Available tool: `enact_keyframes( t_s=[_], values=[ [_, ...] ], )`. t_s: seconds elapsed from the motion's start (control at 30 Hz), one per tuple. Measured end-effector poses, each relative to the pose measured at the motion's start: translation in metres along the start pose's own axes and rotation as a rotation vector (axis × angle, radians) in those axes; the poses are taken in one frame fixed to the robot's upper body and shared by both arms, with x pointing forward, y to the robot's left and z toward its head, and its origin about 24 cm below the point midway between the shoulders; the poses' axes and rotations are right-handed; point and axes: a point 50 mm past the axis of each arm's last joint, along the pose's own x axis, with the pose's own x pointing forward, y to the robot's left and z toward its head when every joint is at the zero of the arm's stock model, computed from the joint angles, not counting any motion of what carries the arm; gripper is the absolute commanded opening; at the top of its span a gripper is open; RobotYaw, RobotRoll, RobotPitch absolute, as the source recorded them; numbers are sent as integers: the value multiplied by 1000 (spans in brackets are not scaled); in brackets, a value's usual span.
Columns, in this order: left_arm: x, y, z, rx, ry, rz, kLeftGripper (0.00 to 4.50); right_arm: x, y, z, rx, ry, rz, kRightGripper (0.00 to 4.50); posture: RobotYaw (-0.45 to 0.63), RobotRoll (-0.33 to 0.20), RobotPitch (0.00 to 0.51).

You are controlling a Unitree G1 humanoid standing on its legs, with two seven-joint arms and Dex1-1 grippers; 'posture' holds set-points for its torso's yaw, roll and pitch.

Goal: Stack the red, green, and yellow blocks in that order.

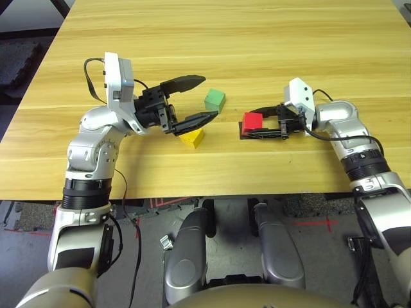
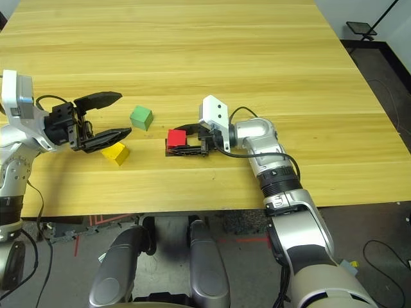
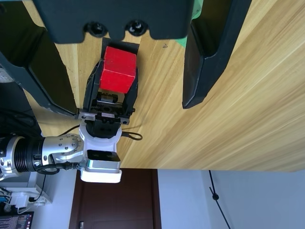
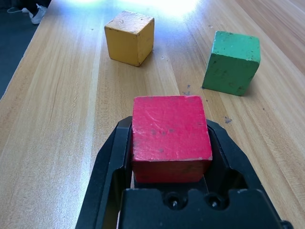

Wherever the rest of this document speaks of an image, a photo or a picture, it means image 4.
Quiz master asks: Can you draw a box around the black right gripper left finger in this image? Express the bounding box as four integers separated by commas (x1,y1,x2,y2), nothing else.
76,116,133,229

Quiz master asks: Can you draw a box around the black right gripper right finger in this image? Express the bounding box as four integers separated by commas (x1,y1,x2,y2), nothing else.
202,119,263,191

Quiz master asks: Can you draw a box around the red wooden block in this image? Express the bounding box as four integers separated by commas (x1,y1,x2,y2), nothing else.
130,95,213,184

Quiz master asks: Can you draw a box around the green wooden block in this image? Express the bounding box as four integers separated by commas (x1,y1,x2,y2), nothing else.
202,30,261,96

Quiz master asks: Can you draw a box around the yellow wooden block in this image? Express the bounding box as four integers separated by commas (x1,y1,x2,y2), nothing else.
104,10,155,67

